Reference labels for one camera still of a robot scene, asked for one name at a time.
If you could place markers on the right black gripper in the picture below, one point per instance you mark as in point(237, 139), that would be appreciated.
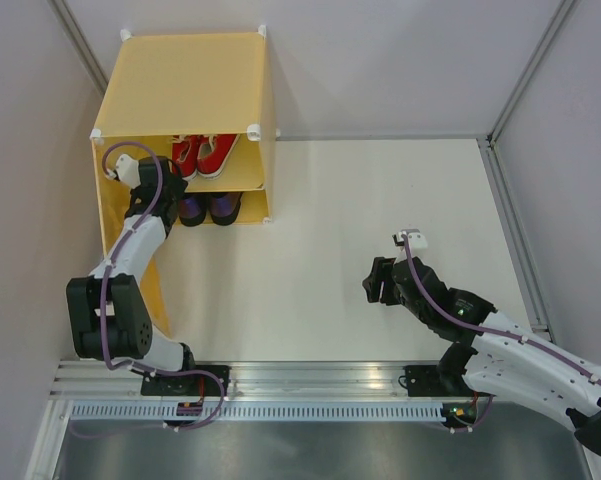
point(380, 272)

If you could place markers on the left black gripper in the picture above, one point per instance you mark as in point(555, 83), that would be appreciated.
point(179, 185)

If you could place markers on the purple leather loafer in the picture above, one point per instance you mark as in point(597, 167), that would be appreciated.
point(192, 209)
point(224, 207)

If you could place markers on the red canvas sneaker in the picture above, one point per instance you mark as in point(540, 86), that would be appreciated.
point(213, 153)
point(184, 156)

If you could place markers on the yellow plastic shoe cabinet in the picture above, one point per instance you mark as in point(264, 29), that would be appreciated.
point(168, 87)

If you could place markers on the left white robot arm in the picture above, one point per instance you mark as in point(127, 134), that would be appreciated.
point(108, 315)

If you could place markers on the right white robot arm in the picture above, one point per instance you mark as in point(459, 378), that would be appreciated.
point(491, 354)

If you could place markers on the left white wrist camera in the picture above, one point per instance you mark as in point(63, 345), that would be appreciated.
point(125, 171)

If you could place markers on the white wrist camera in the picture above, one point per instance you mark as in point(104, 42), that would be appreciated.
point(412, 238)
point(125, 171)

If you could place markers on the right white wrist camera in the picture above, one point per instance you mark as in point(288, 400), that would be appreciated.
point(412, 238)

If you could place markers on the aluminium frame post right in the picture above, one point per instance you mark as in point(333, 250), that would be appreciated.
point(525, 266)

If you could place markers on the aluminium frame post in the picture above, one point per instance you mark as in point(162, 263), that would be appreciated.
point(525, 266)
point(74, 33)

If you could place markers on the white slotted cable duct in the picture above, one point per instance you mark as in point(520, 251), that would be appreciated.
point(418, 412)

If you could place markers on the aluminium frame post left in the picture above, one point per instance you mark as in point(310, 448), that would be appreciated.
point(74, 33)

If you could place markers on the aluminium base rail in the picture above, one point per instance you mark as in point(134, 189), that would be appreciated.
point(248, 381)

